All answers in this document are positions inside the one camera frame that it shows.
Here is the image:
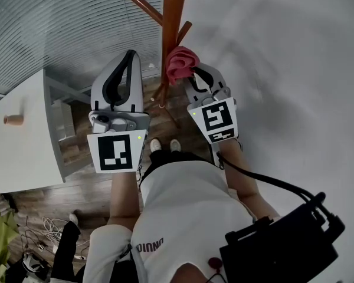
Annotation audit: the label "pink cloth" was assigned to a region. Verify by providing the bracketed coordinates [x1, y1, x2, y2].
[164, 45, 201, 85]

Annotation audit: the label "red round button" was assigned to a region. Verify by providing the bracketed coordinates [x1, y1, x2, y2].
[208, 256, 224, 272]

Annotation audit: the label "white and black headset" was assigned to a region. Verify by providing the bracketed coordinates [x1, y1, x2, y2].
[22, 254, 53, 281]

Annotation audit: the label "wooden coat rack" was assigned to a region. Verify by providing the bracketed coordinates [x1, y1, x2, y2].
[130, 0, 193, 129]

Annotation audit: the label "yellow-green sheet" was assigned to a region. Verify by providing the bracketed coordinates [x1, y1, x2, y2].
[0, 198, 20, 283]

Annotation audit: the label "small terracotta vase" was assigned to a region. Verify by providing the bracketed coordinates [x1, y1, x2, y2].
[3, 114, 25, 127]

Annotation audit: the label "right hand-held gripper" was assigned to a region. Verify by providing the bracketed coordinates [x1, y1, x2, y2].
[184, 62, 240, 167]

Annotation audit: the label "person's left forearm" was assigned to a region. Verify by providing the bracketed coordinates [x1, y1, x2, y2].
[107, 171, 141, 226]

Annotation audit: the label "tangle of white cables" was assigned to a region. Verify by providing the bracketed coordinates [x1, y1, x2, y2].
[17, 215, 91, 261]

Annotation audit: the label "white drawer unit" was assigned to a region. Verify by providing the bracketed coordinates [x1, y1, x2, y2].
[51, 100, 77, 141]

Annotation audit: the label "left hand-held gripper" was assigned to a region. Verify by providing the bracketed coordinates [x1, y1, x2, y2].
[86, 49, 150, 175]

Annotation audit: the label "person's right forearm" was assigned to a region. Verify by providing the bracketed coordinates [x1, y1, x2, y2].
[219, 139, 281, 221]

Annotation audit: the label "slatted window blinds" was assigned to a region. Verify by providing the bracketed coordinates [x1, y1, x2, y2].
[0, 0, 166, 100]

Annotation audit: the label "white table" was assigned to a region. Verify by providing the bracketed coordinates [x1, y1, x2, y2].
[0, 68, 66, 194]

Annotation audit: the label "white T-shirt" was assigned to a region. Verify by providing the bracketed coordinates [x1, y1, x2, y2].
[82, 159, 281, 283]

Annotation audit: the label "thick black cable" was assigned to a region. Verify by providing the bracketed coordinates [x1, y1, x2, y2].
[215, 152, 325, 215]

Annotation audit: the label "black chest-mounted box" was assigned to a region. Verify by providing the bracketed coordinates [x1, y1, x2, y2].
[219, 192, 346, 283]

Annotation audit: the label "black trousers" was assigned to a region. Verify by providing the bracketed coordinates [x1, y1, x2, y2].
[140, 150, 213, 188]

